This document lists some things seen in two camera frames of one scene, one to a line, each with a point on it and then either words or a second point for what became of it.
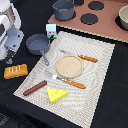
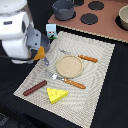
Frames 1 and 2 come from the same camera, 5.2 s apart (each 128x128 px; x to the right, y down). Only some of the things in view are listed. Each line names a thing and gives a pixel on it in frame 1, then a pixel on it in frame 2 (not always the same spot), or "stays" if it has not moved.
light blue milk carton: [51, 30] stays
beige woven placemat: [70, 85] stays
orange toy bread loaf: [16, 71] → [40, 53]
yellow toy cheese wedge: [54, 95] stays
